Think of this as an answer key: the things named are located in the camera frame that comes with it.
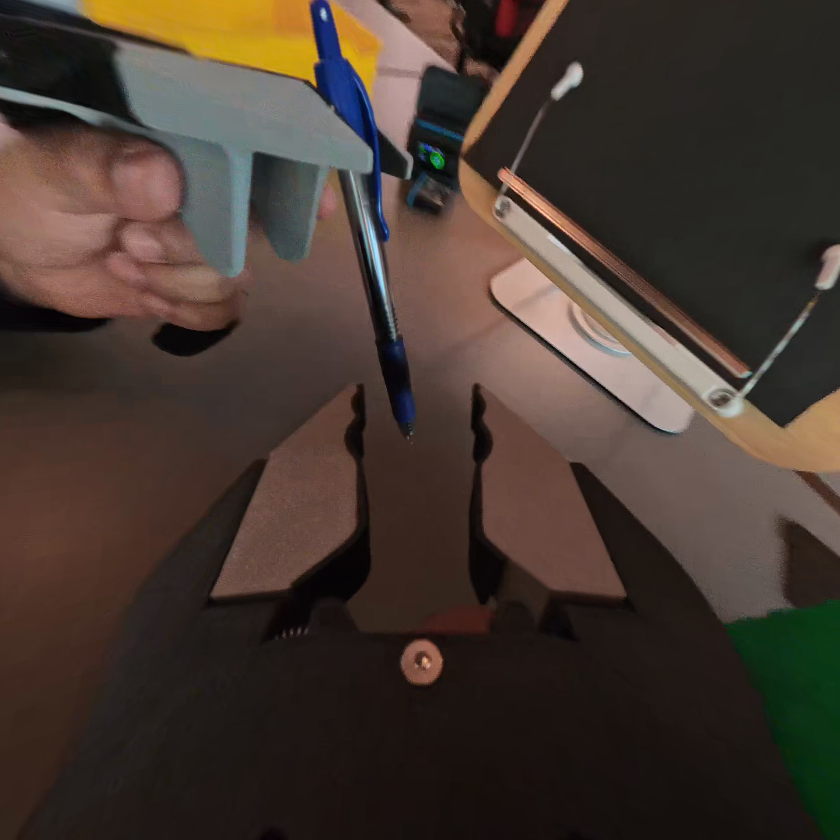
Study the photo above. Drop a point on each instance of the green plastic bin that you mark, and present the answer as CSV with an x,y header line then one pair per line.
x,y
794,709

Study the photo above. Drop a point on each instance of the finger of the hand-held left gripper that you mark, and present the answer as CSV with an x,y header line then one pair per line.
x,y
289,203
249,118

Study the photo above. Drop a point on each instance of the small black box blue trim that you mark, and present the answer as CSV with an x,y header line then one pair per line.
x,y
426,195

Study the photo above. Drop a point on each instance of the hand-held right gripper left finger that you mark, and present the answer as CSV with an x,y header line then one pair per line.
x,y
295,525

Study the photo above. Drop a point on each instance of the person's left hand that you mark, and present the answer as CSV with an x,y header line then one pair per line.
x,y
79,223

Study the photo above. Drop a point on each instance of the yellow plastic bin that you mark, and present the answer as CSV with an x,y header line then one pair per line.
x,y
229,26

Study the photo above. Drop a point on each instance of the black board book stand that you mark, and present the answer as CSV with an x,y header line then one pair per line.
x,y
689,131

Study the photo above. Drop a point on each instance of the person's left forearm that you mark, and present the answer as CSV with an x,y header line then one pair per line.
x,y
39,312

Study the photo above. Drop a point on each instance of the black device with screen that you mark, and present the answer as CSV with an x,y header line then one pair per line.
x,y
453,98

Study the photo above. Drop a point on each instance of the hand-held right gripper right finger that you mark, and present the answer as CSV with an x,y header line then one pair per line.
x,y
544,525

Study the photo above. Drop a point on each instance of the blue ballpoint pen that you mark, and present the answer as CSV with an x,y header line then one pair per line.
x,y
373,262

